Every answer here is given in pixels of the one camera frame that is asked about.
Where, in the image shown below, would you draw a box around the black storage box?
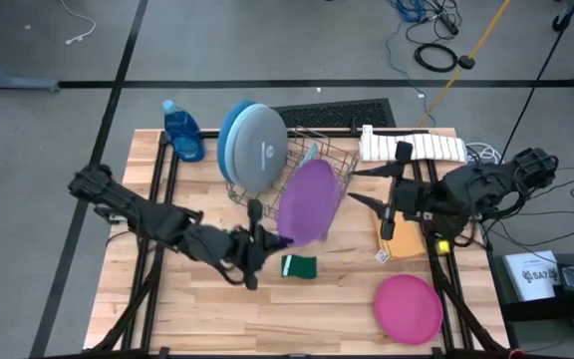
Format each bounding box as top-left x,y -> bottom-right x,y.
490,251 -> 574,350

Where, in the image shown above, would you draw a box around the black floor vent grate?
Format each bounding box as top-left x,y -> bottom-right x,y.
271,98 -> 398,129

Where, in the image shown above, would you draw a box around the blue dish soap bottle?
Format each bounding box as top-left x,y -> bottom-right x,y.
161,99 -> 207,164

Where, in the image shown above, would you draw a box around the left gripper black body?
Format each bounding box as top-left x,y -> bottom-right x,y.
184,198 -> 266,291

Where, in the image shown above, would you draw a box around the folded orange cloth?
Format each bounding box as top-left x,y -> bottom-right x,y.
372,208 -> 428,260

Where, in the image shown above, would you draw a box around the black power strip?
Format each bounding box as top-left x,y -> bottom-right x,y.
433,7 -> 461,37

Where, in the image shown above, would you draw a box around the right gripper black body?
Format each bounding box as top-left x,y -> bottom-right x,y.
380,141 -> 450,241

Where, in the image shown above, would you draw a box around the coiled black cable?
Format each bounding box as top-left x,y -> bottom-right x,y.
413,42 -> 460,74

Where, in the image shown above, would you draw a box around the blue cable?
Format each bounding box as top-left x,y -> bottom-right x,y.
385,0 -> 437,127

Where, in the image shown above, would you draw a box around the grey wire dish rack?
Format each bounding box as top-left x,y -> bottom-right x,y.
225,127 -> 361,240

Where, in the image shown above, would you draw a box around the teal plate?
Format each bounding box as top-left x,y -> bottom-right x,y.
299,143 -> 320,169

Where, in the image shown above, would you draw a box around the white cable with plug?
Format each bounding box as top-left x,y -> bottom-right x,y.
59,0 -> 98,47

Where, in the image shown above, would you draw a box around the pink plate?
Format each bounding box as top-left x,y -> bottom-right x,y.
373,273 -> 445,346

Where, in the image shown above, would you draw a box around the yellow cord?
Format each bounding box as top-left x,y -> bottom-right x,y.
418,0 -> 513,128

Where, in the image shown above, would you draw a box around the grey plate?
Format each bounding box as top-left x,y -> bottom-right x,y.
231,105 -> 289,195

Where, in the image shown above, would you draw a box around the white striped towel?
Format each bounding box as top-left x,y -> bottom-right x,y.
358,124 -> 468,165

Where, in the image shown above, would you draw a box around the purple plate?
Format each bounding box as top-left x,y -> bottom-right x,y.
276,159 -> 342,248

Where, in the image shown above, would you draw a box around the white printed booklet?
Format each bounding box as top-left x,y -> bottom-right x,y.
503,249 -> 565,303

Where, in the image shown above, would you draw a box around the light blue plate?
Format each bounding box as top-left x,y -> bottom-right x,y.
222,103 -> 268,188

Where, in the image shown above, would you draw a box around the green yellow sponge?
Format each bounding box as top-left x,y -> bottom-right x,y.
280,253 -> 318,280

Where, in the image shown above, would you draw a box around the black metal table frame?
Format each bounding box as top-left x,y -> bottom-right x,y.
83,128 -> 512,359

